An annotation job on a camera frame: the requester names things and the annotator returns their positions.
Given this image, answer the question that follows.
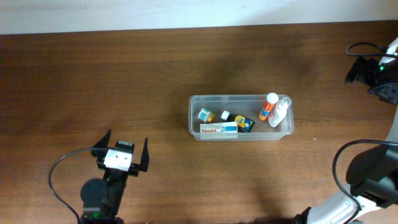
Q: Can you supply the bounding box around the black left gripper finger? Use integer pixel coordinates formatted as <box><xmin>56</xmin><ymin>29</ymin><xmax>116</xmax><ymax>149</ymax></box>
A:
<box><xmin>139</xmin><ymin>138</ymin><xmax>150</xmax><ymax>172</ymax></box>
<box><xmin>93</xmin><ymin>129</ymin><xmax>111</xmax><ymax>148</ymax></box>

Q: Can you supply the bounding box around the gold lid balm jar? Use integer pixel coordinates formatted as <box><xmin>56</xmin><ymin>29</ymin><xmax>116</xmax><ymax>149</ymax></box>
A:
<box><xmin>197</xmin><ymin>108</ymin><xmax>215</xmax><ymax>123</ymax></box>

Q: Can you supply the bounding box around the white Panadol medicine box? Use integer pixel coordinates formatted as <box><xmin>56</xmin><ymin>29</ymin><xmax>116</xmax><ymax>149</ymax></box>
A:
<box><xmin>200</xmin><ymin>122</ymin><xmax>238</xmax><ymax>140</ymax></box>

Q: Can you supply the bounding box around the white spray bottle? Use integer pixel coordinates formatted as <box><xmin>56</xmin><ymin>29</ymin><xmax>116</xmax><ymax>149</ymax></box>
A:
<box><xmin>268</xmin><ymin>96</ymin><xmax>292</xmax><ymax>128</ymax></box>

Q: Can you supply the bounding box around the orange tablet tube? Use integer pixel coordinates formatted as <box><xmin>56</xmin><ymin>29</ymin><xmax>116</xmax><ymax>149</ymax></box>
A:
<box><xmin>259</xmin><ymin>93</ymin><xmax>279</xmax><ymax>121</ymax></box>

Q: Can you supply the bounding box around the dark syrup bottle white cap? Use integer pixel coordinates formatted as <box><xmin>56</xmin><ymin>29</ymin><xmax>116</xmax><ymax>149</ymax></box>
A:
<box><xmin>221</xmin><ymin>111</ymin><xmax>256</xmax><ymax>133</ymax></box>

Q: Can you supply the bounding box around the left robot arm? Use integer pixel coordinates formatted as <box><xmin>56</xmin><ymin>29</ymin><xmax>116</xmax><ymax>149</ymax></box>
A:
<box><xmin>80</xmin><ymin>130</ymin><xmax>150</xmax><ymax>224</ymax></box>

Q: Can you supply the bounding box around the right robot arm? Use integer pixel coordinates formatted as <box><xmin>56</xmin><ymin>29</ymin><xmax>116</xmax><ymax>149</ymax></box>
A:
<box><xmin>291</xmin><ymin>55</ymin><xmax>397</xmax><ymax>223</ymax></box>

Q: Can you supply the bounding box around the clear plastic container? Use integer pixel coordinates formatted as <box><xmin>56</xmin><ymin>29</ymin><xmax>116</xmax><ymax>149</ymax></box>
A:
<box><xmin>188</xmin><ymin>95</ymin><xmax>294</xmax><ymax>141</ymax></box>

